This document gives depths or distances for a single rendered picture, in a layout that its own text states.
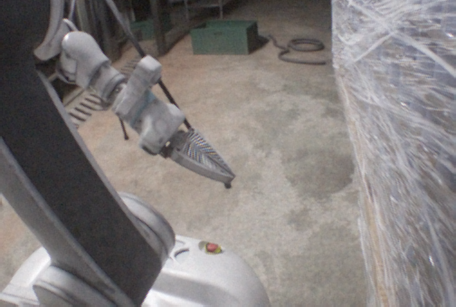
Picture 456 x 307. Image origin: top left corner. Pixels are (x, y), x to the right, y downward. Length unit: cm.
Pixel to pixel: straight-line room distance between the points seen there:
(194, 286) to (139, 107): 40
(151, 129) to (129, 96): 7
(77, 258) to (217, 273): 38
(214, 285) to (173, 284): 11
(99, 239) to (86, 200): 5
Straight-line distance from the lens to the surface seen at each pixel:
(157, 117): 56
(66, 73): 64
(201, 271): 74
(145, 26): 460
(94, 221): 44
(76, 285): 45
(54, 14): 43
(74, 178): 43
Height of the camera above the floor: 96
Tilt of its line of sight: 31 degrees down
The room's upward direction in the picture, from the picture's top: 7 degrees counter-clockwise
